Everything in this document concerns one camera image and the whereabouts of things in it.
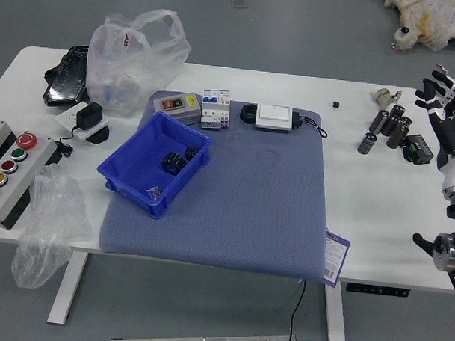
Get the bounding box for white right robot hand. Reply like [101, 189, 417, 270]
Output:
[412, 67, 455, 194]

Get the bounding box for big black gear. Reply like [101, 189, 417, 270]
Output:
[159, 152, 187, 176]

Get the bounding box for blue plastic box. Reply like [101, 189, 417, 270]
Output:
[94, 108, 214, 221]

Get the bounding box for grey control box coloured buttons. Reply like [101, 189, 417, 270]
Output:
[0, 117, 61, 232]

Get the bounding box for black terminal block green parts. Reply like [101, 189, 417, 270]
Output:
[401, 133, 435, 167]

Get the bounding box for white ceramic lamp socket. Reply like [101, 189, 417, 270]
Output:
[372, 87, 403, 108]

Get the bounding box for plush toy in plastic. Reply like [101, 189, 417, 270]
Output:
[379, 0, 455, 56]

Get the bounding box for small black electronic module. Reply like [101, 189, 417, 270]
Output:
[288, 111, 305, 132]

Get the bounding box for purple and white tag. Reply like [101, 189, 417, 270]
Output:
[322, 230, 352, 288]

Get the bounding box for black desk control panel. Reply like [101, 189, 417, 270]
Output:
[345, 282, 411, 298]

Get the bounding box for white table leg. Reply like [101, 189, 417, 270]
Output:
[46, 251, 90, 327]
[322, 282, 350, 341]

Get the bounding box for white circuit breaker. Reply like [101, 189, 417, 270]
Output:
[200, 89, 232, 132]

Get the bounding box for blue-grey cushion mat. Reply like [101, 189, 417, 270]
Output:
[97, 87, 334, 283]

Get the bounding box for large clear plastic bag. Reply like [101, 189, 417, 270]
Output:
[84, 7, 194, 120]

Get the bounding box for black socket stand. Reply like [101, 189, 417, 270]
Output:
[87, 123, 112, 145]

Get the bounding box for black power adapter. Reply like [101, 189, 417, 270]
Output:
[72, 101, 105, 132]

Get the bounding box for white socket plate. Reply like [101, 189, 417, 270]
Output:
[55, 99, 111, 141]

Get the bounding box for black plastic tray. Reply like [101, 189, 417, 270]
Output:
[42, 43, 93, 108]

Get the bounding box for crumpled clear plastic bag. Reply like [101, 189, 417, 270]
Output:
[10, 162, 94, 292]

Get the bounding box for red and black wires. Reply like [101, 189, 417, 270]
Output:
[301, 115, 329, 140]

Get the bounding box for white wall switch panel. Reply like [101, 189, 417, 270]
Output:
[253, 102, 294, 132]

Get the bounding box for black plastic ring part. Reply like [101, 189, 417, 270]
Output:
[239, 103, 259, 124]

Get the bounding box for black floor cable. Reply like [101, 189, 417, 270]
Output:
[288, 279, 307, 341]

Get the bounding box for grey push-button switch box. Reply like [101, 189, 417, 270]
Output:
[152, 91, 204, 126]

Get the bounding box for black adapter cord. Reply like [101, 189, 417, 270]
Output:
[55, 125, 80, 159]

